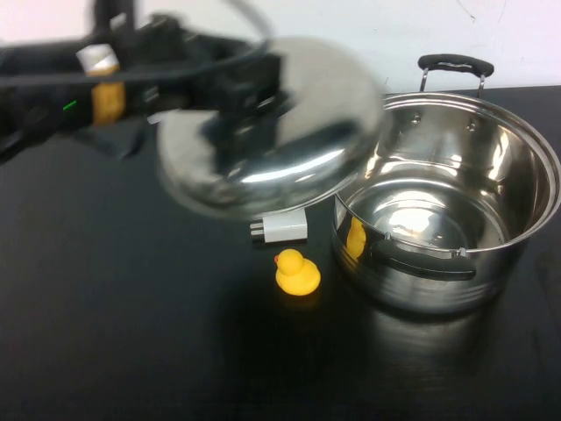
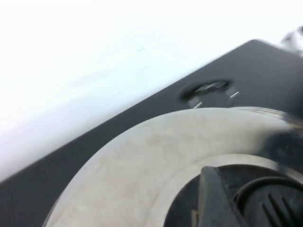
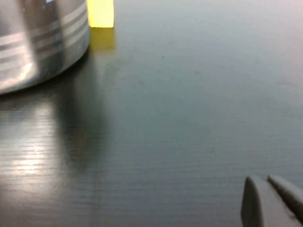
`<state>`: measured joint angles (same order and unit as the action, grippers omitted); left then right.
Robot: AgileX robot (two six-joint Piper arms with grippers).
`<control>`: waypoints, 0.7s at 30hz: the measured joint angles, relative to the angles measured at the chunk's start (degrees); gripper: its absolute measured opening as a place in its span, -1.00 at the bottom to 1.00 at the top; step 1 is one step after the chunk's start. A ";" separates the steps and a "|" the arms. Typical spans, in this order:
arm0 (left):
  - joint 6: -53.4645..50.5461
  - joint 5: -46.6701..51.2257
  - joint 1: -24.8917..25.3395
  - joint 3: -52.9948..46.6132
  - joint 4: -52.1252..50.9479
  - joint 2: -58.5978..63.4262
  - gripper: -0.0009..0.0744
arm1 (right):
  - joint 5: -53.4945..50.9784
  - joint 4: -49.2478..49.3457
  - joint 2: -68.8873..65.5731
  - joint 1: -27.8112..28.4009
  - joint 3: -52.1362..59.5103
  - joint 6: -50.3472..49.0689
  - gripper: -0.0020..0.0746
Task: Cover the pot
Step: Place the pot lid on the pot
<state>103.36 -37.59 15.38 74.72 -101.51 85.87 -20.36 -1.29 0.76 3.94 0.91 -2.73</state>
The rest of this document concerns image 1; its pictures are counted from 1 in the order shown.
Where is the stainless steel pot lid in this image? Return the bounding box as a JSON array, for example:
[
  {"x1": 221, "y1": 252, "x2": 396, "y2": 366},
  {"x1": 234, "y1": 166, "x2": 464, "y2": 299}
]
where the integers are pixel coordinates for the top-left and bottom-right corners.
[{"x1": 155, "y1": 37, "x2": 387, "y2": 221}]

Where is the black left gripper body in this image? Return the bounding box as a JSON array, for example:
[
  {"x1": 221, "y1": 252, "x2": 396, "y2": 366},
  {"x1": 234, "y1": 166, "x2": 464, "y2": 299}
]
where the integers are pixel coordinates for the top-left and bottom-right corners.
[{"x1": 131, "y1": 13, "x2": 282, "y2": 116}]

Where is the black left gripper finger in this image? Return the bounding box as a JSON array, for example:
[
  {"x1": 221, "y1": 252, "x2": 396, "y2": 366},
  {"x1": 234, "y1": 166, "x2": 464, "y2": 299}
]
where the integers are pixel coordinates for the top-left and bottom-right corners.
[
  {"x1": 256, "y1": 86, "x2": 300, "y2": 116},
  {"x1": 213, "y1": 107, "x2": 266, "y2": 151}
]

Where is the white USB wall charger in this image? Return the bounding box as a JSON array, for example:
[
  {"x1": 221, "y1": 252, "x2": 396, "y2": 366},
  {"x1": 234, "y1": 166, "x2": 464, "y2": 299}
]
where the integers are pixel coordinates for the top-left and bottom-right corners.
[{"x1": 248, "y1": 211, "x2": 309, "y2": 246}]

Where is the yellow rubber duck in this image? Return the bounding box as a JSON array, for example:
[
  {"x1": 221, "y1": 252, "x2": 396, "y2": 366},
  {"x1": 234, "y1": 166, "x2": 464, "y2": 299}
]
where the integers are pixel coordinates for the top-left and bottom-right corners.
[{"x1": 273, "y1": 248, "x2": 323, "y2": 297}]

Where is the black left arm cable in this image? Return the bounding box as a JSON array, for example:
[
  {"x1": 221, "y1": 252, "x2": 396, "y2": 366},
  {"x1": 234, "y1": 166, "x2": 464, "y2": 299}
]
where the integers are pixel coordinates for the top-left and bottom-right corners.
[{"x1": 0, "y1": 0, "x2": 273, "y2": 87}]

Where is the stainless steel cooking pot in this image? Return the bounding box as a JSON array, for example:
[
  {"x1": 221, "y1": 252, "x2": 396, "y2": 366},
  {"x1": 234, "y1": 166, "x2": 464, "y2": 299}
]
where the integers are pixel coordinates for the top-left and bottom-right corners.
[{"x1": 331, "y1": 53, "x2": 561, "y2": 317}]

